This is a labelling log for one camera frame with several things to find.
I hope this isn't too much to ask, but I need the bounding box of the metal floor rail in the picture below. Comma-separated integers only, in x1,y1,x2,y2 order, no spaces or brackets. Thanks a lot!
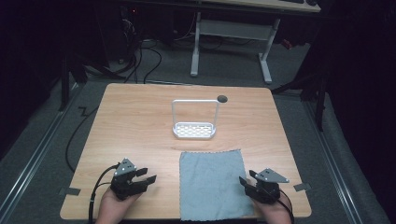
0,83,80,220
303,100,364,224

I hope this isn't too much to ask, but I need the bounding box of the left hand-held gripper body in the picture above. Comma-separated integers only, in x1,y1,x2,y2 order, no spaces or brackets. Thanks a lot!
109,158,148,201

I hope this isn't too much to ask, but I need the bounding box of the black stand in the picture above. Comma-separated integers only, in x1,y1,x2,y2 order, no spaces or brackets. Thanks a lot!
270,69,330,133
58,54,90,112

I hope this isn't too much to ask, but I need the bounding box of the dark computer tower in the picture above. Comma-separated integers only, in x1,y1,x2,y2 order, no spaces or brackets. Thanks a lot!
117,5,145,63

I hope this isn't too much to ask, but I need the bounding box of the person's left hand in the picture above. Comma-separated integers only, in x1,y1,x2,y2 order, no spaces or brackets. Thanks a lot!
94,187,142,224

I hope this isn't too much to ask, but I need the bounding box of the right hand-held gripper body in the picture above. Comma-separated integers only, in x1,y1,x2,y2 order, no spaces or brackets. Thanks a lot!
245,167,290,205

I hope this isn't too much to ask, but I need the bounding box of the white rack with handle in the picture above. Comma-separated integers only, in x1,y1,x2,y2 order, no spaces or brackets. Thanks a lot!
171,98,220,140

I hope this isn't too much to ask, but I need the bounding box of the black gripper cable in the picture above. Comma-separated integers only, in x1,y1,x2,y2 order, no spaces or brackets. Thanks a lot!
88,163,121,224
276,188,295,224

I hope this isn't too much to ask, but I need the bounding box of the bundle of black floor cables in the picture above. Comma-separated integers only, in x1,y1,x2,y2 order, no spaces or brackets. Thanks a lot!
83,38,163,85

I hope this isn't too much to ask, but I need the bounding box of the white-legged desk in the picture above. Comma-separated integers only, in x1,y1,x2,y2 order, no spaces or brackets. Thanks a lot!
124,0,322,85

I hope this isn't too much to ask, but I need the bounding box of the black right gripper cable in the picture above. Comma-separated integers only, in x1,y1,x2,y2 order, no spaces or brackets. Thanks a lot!
276,188,295,224

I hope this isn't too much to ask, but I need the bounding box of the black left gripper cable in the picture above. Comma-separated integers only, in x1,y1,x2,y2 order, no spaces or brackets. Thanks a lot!
88,163,121,224

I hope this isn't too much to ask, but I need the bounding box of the person's right hand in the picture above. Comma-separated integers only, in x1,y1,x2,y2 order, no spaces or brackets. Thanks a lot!
251,191,293,224

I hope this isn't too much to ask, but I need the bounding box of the grey tape piece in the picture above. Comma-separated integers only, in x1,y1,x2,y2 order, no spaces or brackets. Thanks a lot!
292,182,312,192
63,187,81,197

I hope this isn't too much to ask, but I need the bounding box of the grey cloth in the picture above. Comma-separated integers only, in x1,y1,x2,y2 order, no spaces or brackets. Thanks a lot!
178,148,256,222

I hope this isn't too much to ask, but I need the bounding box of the black floor cable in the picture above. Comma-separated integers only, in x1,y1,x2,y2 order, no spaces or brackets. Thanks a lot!
64,105,101,174

